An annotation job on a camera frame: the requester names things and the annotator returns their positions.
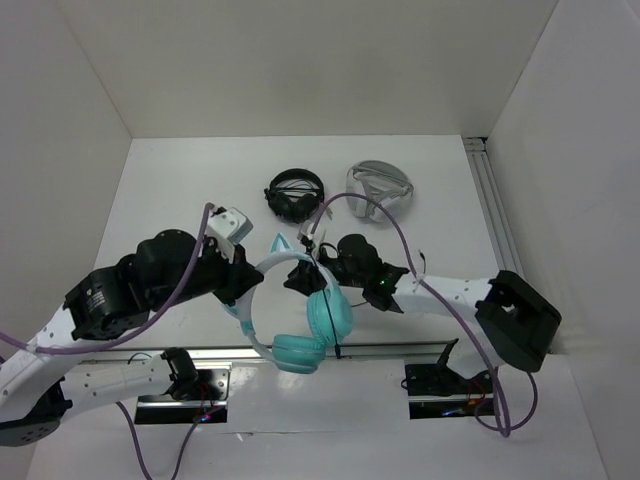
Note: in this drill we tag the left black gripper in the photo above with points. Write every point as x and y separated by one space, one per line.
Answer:
240 277

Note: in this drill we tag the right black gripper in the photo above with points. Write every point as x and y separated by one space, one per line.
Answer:
304 278

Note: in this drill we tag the teal cat ear headphones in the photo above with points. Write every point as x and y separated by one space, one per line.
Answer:
294 335

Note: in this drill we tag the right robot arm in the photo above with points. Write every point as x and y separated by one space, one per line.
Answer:
511 323

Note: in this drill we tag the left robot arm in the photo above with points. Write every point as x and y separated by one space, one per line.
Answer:
39 390

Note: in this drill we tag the black headphones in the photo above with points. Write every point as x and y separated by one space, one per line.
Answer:
295 194

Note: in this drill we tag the white grey headphones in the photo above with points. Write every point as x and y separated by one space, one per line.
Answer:
377 182

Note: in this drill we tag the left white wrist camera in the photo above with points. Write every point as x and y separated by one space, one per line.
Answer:
228 227

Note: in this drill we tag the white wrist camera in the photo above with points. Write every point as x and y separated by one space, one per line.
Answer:
228 227
312 232

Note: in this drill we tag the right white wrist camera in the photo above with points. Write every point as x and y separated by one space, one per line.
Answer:
312 232

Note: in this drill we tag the front aluminium rail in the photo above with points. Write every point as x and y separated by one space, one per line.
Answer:
412 352

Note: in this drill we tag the aluminium rail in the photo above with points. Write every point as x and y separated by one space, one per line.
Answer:
502 239
412 352

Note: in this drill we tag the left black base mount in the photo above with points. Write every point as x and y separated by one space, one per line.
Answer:
206 401

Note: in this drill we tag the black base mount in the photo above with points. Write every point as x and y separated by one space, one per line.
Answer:
435 391
206 401

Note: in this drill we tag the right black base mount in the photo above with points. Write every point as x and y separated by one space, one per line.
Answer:
435 391

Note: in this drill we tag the right side aluminium rail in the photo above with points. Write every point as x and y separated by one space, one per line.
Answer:
502 239

